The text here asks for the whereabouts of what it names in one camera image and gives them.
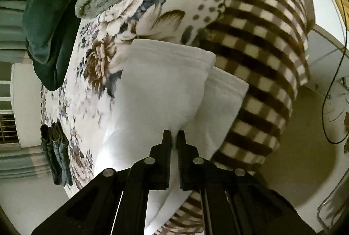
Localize white pants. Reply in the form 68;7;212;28
102;38;250;235

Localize stack of folded jeans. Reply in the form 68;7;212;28
40;120;73;187

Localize floral plaid bed blanket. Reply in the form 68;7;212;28
39;0;312;235

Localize dark green cloth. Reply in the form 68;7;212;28
22;0;81;91

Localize black cable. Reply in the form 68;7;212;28
301;0;349;145

